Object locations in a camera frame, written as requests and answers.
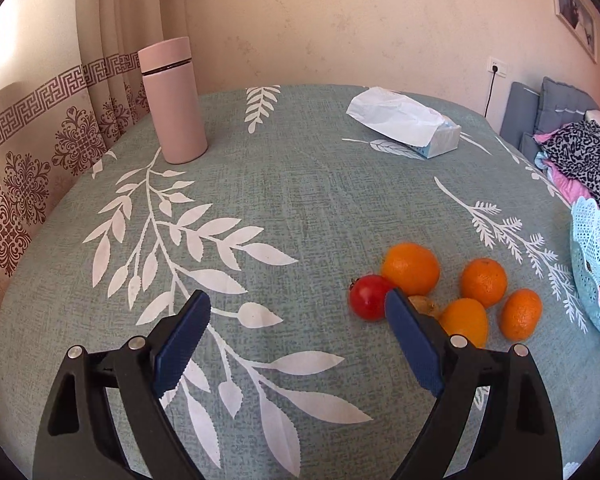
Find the pink thermos bottle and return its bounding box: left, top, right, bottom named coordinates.
left=138, top=37, right=209, bottom=165

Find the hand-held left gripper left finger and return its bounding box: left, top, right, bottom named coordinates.
left=32, top=289, right=212, bottom=480

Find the blue bed frame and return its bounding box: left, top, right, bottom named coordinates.
left=500, top=81, right=543, bottom=163

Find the pink blanket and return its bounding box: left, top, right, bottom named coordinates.
left=532, top=130, right=591, bottom=203

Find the leopard print blanket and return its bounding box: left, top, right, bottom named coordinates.
left=537, top=121, right=600, bottom=221

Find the orange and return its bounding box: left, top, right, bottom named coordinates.
left=438, top=298, right=489, bottom=349
left=498, top=288, right=544, bottom=342
left=460, top=258, right=508, bottom=309
left=381, top=242, right=441, bottom=296

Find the patterned beige curtain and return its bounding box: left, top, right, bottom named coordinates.
left=0, top=0, right=191, bottom=431

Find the framed wall picture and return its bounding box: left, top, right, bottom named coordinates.
left=548, top=0, right=600, bottom=64

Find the light blue lattice basket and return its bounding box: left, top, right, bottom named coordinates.
left=570, top=196, right=600, bottom=345

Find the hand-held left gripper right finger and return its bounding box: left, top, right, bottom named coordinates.
left=384, top=287, right=566, bottom=480

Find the brown round fruit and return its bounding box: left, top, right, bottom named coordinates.
left=408, top=295, right=440, bottom=320

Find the black power cable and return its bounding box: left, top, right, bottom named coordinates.
left=483, top=67, right=497, bottom=118

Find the grey tufted cushion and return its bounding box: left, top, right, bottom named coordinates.
left=535, top=76, right=600, bottom=136

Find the green leaf-print tablecloth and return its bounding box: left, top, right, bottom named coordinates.
left=0, top=84, right=593, bottom=480

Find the tissue box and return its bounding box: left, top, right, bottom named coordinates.
left=346, top=87, right=462, bottom=160

